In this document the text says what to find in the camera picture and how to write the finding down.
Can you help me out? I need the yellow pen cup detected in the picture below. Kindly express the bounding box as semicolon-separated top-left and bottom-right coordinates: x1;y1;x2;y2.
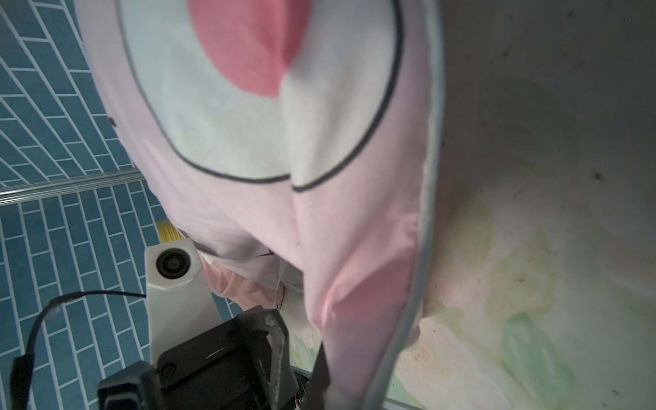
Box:
155;220;185;244

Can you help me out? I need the light pink cartoon pillow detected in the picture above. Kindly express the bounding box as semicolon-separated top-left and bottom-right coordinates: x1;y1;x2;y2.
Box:
74;1;446;409

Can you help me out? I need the black left camera cable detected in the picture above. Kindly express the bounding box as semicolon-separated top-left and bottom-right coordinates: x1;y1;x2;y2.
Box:
9;290;147;410

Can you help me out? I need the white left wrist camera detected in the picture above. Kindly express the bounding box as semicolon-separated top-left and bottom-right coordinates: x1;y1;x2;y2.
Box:
145;238;222;365

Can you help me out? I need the floral table cloth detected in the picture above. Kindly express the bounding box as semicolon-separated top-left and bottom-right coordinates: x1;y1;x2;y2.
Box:
387;1;655;409

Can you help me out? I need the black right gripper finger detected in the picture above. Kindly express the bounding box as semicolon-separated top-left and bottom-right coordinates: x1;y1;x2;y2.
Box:
300;344;331;410

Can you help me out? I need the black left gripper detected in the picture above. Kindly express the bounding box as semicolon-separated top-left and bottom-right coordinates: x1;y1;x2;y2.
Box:
97;307;300;410

